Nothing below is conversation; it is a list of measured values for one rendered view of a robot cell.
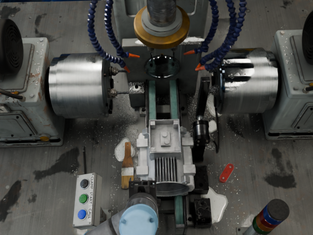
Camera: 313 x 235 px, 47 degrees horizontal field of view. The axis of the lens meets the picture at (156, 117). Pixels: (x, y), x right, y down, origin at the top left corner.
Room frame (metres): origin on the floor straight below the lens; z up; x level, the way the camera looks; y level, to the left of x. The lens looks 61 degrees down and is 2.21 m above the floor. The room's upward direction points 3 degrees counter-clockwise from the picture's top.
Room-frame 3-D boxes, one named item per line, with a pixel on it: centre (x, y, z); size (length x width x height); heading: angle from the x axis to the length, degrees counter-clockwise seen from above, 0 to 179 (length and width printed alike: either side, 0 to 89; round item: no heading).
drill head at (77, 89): (0.79, 0.32, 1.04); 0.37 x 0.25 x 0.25; 89
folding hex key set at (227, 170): (0.50, -0.27, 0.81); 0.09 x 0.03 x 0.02; 143
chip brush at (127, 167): (0.55, 0.13, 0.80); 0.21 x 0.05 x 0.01; 0
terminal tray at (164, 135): (0.51, -0.02, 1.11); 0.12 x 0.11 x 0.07; 179
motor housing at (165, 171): (0.47, -0.02, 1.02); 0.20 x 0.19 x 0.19; 179
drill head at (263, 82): (0.78, -0.36, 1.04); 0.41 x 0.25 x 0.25; 89
